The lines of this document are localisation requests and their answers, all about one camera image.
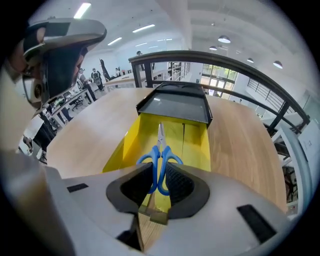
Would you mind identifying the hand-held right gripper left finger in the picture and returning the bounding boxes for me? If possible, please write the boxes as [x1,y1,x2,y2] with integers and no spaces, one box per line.
[62,162,154,238]

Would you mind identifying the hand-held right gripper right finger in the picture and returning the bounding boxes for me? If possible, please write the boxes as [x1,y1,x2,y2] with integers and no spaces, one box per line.
[147,162,301,256]

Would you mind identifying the blue-handled scissors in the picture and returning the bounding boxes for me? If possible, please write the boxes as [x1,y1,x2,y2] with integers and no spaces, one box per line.
[136,121,184,196]

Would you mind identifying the yellow tray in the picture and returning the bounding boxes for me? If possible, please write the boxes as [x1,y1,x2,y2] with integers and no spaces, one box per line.
[101,81,214,226]

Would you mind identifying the wooden table with white legs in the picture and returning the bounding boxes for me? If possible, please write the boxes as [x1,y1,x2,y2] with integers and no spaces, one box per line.
[46,87,287,253]

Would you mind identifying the person's beige shirt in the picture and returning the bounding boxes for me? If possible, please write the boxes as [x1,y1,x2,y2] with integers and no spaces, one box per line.
[0,69,36,154]

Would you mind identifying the glass entrance door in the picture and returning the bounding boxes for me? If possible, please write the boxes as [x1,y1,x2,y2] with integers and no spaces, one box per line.
[199,63,239,100]

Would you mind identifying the black curved railing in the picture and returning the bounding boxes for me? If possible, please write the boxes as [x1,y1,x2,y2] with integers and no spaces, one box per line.
[128,50,311,134]

